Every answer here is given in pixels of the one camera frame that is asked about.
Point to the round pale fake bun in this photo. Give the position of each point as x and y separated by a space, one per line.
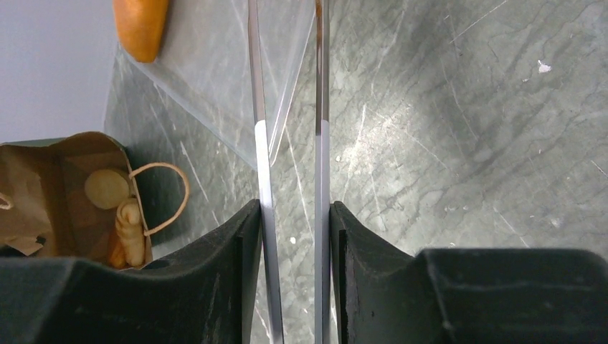
107 188

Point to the brown fake bread loaf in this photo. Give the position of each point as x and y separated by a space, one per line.
140 26

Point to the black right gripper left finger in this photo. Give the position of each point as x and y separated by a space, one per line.
201 293

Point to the metal tongs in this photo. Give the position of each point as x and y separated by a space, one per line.
322 238

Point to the clear plastic tray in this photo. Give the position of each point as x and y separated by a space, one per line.
204 65

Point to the striped fake croissant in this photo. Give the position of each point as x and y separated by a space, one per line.
126 243

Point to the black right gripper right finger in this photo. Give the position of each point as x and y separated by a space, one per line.
456 295

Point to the green paper bag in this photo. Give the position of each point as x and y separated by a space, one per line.
44 209

